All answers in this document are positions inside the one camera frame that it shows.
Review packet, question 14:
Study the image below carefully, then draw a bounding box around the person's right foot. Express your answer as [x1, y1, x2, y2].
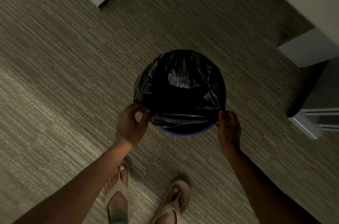
[156, 183, 189, 224]

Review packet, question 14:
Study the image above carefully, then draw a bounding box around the person's left foot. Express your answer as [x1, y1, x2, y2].
[105, 164, 129, 224]

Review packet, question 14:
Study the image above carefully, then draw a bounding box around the white door frame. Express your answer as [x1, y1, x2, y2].
[287, 109, 339, 140]

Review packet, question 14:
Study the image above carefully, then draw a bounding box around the person's foot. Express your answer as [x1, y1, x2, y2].
[156, 183, 189, 224]
[105, 164, 129, 224]

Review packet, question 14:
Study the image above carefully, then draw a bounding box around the beige flip-flop sandal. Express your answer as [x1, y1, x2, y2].
[150, 179, 191, 224]
[104, 162, 131, 224]

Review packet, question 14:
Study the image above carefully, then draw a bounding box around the person's right hand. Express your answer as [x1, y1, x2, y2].
[216, 110, 242, 153]

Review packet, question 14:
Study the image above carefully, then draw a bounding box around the person's left forearm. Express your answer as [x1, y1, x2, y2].
[11, 142, 133, 224]

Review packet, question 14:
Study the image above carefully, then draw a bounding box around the person's right forearm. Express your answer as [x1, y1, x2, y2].
[224, 148, 322, 224]

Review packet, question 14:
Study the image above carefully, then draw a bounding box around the purple trash bin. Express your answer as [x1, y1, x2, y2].
[158, 123, 216, 137]

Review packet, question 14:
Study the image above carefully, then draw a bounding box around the person's left hand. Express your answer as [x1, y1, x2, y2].
[114, 103, 151, 147]

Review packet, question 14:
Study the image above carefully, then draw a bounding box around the black plastic trash bag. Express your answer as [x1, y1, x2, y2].
[133, 49, 227, 135]

